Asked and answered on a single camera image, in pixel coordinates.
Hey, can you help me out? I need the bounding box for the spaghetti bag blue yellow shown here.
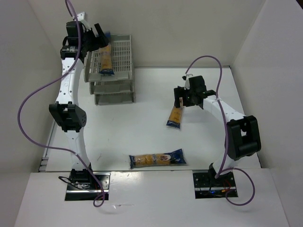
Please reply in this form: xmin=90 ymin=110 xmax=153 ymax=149
xmin=129 ymin=149 xmax=187 ymax=169
xmin=99 ymin=32 xmax=114 ymax=75
xmin=166 ymin=106 xmax=184 ymax=130

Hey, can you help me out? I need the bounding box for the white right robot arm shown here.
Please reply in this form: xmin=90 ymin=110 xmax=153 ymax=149
xmin=174 ymin=74 xmax=261 ymax=181

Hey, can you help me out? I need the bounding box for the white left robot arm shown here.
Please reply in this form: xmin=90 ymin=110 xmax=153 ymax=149
xmin=49 ymin=21 xmax=109 ymax=184

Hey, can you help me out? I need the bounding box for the grey stacked tray shelf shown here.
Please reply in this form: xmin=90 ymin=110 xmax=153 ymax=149
xmin=84 ymin=35 xmax=135 ymax=105

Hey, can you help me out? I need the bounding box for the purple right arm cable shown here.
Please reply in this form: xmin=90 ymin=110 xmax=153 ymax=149
xmin=185 ymin=55 xmax=256 ymax=207

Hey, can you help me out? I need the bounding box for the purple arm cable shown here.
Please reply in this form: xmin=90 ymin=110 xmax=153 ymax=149
xmin=185 ymin=55 xmax=256 ymax=207
xmin=18 ymin=0 xmax=110 ymax=208

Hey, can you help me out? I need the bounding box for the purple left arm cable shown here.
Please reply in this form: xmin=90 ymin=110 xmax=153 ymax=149
xmin=18 ymin=0 xmax=110 ymax=208

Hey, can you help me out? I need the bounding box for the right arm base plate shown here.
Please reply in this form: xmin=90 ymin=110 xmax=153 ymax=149
xmin=192 ymin=170 xmax=238 ymax=199

